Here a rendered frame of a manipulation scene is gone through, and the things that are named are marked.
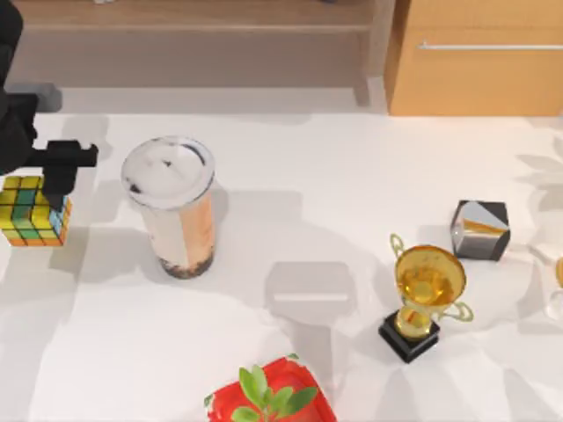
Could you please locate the gold trophy on black base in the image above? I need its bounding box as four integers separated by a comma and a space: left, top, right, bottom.
377, 232, 475, 365

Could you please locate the wooden cupboard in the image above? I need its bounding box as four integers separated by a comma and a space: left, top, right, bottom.
384, 0, 563, 118

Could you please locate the milk tea cup with lid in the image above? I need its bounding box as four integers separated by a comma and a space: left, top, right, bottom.
121, 135, 217, 280

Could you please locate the black mirrored cube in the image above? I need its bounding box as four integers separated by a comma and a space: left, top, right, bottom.
450, 200, 512, 263

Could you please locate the pale grey rounded box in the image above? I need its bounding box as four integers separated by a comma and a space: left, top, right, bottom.
7, 82, 63, 113

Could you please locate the open wooden shelf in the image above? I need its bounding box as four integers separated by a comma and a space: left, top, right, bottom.
0, 0, 384, 107

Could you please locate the red plant pot with plant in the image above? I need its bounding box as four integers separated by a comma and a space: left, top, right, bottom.
203, 353, 338, 422

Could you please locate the long metal handle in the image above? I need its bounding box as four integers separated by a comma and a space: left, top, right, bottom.
417, 40, 563, 51

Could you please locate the multicoloured puzzle cube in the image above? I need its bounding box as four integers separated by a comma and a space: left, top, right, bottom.
0, 175, 73, 248

